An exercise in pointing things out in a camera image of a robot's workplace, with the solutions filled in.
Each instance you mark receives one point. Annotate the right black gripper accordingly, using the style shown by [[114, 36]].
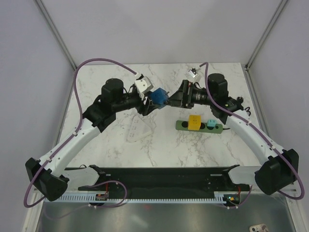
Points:
[[182, 97]]

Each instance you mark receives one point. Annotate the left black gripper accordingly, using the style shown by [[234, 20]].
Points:
[[146, 109]]

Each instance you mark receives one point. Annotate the blue cube adapter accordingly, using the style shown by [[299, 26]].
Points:
[[159, 97]]

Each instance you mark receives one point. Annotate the yellow cube adapter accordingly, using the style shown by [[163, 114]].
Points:
[[194, 122]]

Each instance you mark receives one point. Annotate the teal usb charger plug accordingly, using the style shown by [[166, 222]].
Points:
[[211, 123]]

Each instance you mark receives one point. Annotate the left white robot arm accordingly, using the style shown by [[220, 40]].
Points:
[[46, 173]]

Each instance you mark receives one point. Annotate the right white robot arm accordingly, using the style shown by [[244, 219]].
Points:
[[278, 166]]

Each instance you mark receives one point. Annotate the white power strip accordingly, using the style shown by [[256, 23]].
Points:
[[138, 130]]

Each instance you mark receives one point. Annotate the green power strip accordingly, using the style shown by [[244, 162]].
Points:
[[183, 126]]

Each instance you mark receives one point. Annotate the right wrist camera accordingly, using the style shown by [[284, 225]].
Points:
[[194, 75]]

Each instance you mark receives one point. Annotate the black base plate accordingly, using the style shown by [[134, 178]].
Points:
[[163, 183]]

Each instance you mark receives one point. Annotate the white cable duct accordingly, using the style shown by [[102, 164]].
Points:
[[92, 197]]

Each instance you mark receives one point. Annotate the right aluminium frame post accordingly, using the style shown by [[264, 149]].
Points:
[[271, 24]]

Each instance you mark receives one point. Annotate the aluminium frame post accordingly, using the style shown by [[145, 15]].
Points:
[[51, 25], [271, 24]]

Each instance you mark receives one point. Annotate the left aluminium frame post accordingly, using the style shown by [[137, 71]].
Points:
[[51, 25]]

